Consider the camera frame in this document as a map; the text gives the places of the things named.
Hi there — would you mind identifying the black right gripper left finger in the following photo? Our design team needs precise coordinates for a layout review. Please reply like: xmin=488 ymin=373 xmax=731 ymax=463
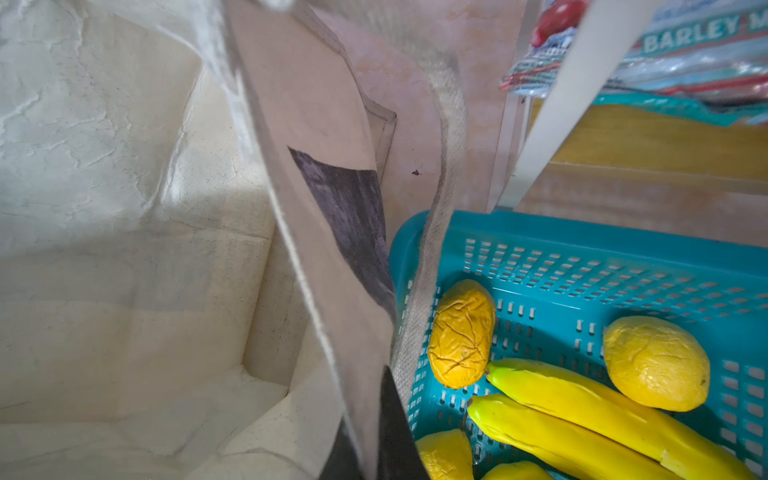
xmin=318 ymin=419 xmax=363 ymax=480

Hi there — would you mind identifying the yellow banana bunch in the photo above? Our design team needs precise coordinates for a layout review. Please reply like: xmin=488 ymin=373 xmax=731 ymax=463
xmin=482 ymin=461 xmax=553 ymax=480

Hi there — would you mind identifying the cream canvas grocery bag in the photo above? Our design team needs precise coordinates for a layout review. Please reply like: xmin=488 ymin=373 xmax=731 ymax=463
xmin=0 ymin=0 xmax=529 ymax=480

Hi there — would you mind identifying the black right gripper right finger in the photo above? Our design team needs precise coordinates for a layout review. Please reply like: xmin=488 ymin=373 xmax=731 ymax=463
xmin=377 ymin=367 xmax=429 ymax=480

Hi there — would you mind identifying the small yellow lemon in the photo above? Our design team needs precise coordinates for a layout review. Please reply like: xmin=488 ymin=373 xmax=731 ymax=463
xmin=415 ymin=429 xmax=474 ymax=480

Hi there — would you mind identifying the yellow banana pair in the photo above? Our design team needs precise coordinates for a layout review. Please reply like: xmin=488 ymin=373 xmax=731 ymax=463
xmin=468 ymin=358 xmax=755 ymax=479

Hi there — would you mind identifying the yellow lemon top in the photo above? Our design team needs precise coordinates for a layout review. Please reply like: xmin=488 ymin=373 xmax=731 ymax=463
xmin=603 ymin=316 xmax=711 ymax=412

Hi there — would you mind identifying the lower teal candy bag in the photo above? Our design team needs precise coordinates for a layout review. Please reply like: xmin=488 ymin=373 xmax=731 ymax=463
xmin=500 ymin=1 xmax=767 ymax=127

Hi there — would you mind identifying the white wood two-tier shelf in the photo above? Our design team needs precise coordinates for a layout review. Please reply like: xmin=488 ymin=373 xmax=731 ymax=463
xmin=495 ymin=1 xmax=767 ymax=246

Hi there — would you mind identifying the wrinkled yellow mango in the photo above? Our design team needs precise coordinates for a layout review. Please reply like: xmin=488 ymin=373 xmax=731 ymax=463
xmin=427 ymin=279 xmax=496 ymax=390

